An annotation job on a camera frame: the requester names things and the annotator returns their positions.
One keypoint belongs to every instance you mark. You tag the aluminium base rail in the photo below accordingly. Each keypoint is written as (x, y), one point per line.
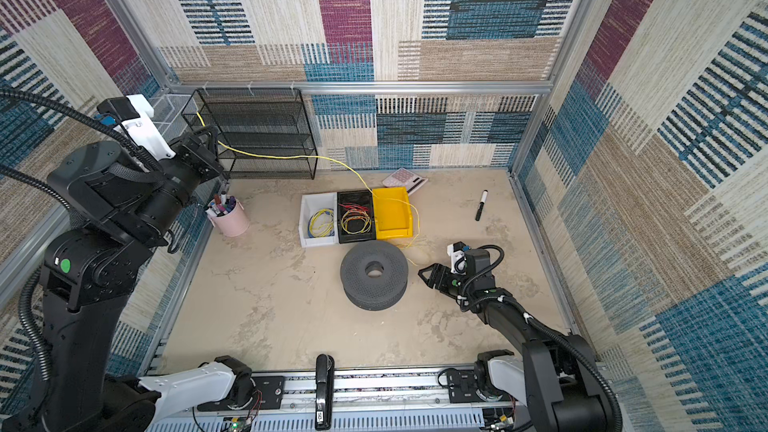
(412, 398)

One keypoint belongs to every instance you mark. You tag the yellow plastic bin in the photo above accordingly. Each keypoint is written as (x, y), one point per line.
(392, 213)

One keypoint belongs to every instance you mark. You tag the black mesh shelf rack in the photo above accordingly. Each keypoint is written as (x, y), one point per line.
(262, 132)

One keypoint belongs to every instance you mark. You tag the black plastic bin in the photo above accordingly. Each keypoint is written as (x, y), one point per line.
(355, 216)

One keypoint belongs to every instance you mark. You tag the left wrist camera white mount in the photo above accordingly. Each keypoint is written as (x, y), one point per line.
(133, 115)

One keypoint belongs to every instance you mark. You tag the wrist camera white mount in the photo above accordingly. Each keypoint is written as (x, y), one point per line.
(457, 255)
(133, 115)

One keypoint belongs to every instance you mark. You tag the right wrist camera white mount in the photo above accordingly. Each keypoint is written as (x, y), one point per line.
(457, 255)

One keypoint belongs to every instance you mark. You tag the black white marker pen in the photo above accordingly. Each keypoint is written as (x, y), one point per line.
(481, 205)

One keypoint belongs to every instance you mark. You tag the grey perforated cable spool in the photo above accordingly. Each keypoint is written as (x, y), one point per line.
(374, 275)

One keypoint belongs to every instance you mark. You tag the white plastic bin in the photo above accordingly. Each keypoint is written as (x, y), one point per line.
(317, 222)

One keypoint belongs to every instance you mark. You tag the pink pen cup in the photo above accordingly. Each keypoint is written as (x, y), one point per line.
(227, 215)

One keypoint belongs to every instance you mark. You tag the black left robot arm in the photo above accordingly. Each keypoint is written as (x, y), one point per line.
(123, 194)

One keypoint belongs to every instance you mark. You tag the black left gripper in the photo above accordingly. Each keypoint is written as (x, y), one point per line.
(206, 164)

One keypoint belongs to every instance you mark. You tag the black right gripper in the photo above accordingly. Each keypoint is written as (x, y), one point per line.
(441, 284)

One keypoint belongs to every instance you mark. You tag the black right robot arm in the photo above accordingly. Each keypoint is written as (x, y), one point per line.
(553, 376)

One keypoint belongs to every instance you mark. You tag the white wire mesh basket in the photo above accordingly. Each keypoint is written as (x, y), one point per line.
(171, 112)

